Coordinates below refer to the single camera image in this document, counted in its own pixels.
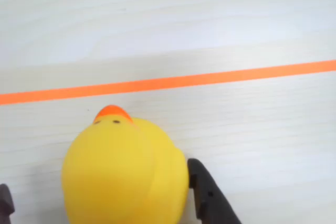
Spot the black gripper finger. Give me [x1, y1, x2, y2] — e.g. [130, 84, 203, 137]
[0, 183, 16, 224]
[186, 158, 242, 224]

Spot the orange tape strip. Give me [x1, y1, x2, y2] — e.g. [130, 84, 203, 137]
[0, 59, 336, 106]

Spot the yellow rubber duck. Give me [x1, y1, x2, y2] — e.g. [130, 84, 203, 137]
[61, 104, 190, 224]

